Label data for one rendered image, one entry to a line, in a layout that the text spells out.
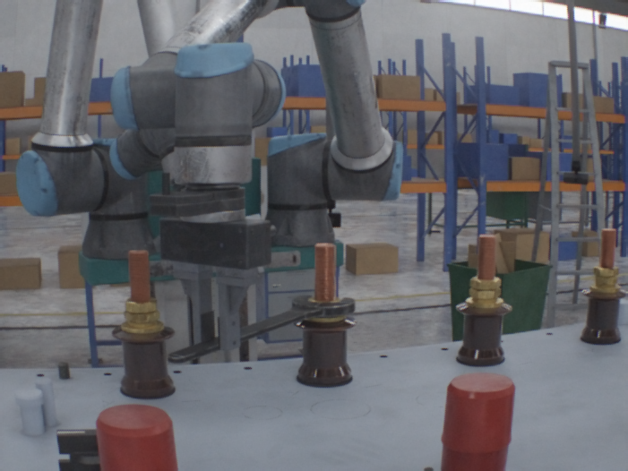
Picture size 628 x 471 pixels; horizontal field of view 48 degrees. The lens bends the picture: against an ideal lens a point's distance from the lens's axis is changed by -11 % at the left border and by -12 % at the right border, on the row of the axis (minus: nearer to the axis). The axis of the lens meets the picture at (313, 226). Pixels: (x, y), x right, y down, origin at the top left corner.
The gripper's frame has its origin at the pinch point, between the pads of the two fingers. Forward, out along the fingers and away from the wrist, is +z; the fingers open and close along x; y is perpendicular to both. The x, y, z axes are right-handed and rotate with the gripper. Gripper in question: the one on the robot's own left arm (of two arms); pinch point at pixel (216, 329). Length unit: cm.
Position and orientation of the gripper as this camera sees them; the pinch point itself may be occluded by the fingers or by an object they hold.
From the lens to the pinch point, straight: 93.5
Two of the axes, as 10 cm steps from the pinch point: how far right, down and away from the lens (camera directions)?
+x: -8.6, -0.6, 5.0
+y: 5.0, -1.1, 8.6
